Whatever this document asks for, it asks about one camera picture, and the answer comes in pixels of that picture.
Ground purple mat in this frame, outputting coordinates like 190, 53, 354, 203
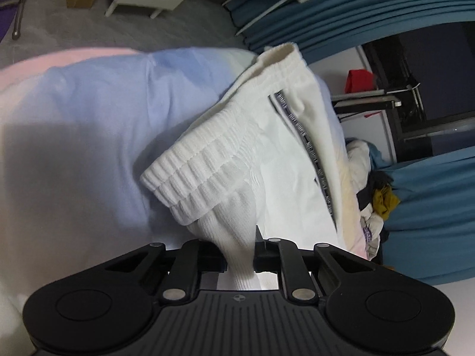
0, 0, 19, 41

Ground red cloth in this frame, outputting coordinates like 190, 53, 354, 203
345, 70, 374, 93

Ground white pants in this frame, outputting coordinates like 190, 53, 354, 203
140, 42, 362, 292

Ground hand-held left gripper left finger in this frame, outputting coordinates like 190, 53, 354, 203
106, 239, 228, 301

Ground dark window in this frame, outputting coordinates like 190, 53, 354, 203
362, 22, 475, 162

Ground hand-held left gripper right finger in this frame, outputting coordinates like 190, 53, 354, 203
253, 237, 375, 302

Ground black garment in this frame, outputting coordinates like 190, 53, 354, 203
358, 171, 394, 203

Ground grey jacket with purple label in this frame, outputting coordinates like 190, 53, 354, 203
358, 213, 388, 262

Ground metal pole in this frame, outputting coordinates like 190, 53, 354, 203
11, 0, 32, 41

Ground mustard garment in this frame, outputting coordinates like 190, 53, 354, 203
372, 187, 400, 223

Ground blue curtain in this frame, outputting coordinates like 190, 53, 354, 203
223, 0, 475, 53
371, 152, 475, 286

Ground light blue cloth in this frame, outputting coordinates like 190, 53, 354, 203
367, 143, 390, 171

